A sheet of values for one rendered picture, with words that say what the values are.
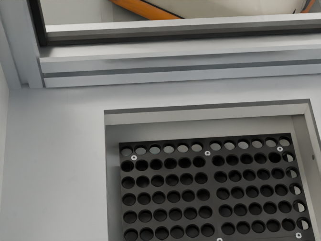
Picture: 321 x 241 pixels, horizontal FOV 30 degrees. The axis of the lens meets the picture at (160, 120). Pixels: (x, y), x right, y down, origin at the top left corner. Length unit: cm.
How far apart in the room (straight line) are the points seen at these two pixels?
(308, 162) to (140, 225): 21
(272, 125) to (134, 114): 19
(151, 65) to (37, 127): 12
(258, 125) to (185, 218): 18
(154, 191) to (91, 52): 14
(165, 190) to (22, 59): 18
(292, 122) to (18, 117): 32
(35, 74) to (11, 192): 12
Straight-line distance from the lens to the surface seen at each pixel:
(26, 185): 54
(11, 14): 52
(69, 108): 58
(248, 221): 57
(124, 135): 69
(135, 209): 57
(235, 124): 70
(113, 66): 57
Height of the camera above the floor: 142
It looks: 57 degrees down
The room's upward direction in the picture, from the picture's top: 2 degrees clockwise
